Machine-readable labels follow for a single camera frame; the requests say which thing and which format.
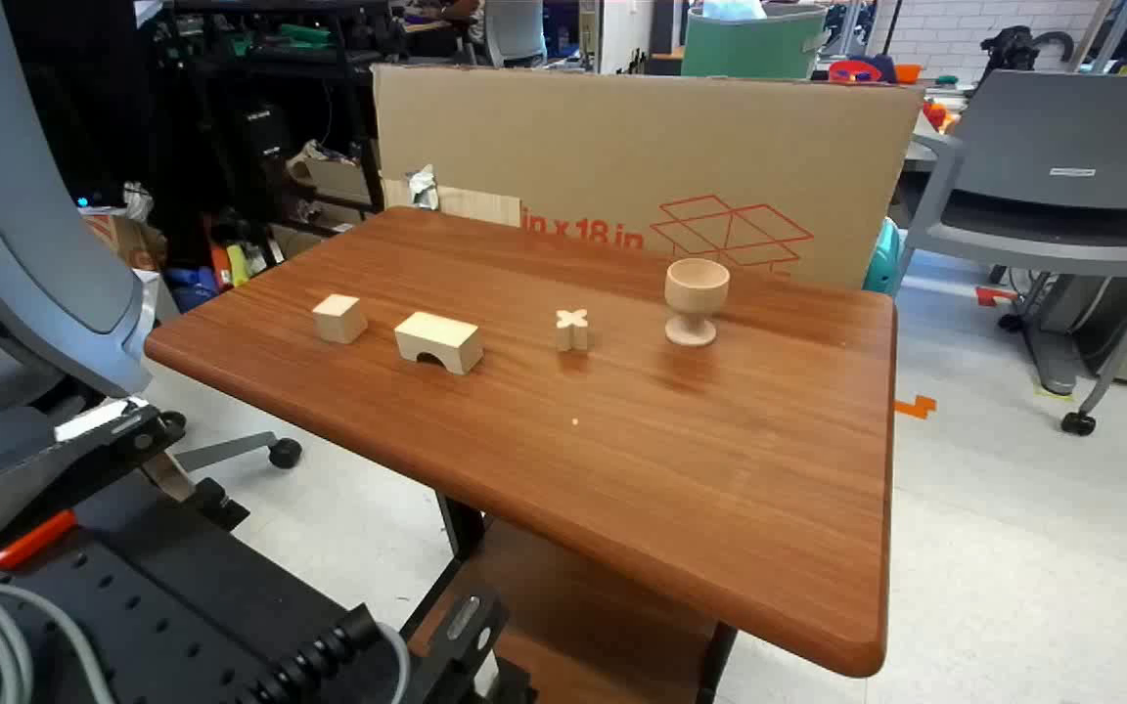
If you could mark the small wooden cube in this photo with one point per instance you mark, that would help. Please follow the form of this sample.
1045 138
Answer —
340 318

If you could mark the white grey Franka robot arm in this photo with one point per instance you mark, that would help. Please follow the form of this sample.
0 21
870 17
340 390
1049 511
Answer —
17 198

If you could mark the wooden cross shaped block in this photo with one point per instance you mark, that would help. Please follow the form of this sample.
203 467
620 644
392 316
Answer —
573 331

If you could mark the wooden arch rectangular block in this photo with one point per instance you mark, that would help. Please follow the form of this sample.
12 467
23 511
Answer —
440 337

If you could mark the wooden cylinder spool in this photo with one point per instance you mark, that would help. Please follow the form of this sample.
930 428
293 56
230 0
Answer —
698 287

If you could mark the large brown cardboard sheet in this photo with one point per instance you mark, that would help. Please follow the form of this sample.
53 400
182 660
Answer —
589 142

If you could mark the crumpled white paper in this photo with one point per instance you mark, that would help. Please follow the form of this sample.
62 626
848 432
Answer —
424 187

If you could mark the grey chair leg with caster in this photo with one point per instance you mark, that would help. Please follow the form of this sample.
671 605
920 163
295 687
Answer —
243 453

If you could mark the teal bag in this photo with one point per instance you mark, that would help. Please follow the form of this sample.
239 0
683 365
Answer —
886 260

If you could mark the green board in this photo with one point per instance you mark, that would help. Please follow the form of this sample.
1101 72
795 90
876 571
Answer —
753 44

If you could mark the black shelf cart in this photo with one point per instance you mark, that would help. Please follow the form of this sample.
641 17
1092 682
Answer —
253 90

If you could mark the grey plastic chair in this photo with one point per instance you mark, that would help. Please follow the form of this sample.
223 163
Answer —
1060 142

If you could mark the brown wooden table pedestal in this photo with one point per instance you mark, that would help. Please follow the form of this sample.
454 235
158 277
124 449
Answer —
565 626

